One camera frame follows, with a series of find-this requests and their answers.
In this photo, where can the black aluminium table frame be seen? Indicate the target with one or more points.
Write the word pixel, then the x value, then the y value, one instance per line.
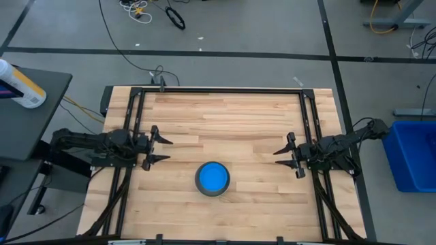
pixel 218 91

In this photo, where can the grey bowl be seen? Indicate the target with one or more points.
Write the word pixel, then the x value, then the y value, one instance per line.
pixel 199 188

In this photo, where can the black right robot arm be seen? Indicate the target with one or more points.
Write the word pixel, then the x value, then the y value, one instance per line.
pixel 347 141

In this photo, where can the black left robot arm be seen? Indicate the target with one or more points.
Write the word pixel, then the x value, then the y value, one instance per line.
pixel 88 140

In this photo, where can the black power box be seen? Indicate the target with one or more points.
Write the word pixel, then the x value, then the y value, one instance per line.
pixel 106 100

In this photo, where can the blue bowl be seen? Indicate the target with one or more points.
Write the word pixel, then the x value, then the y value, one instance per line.
pixel 213 177

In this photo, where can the grey desk foot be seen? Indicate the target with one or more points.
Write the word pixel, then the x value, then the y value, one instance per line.
pixel 413 112
pixel 396 23

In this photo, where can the dark side table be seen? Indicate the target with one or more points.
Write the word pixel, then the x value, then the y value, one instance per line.
pixel 30 122

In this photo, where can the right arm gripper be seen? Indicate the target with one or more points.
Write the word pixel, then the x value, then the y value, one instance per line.
pixel 301 153

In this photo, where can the blue plastic bin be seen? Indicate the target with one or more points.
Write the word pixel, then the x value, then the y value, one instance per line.
pixel 413 156

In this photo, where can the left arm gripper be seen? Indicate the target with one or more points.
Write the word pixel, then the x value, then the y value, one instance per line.
pixel 150 146

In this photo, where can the white bottle yellow label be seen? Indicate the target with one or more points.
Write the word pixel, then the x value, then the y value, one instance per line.
pixel 25 86

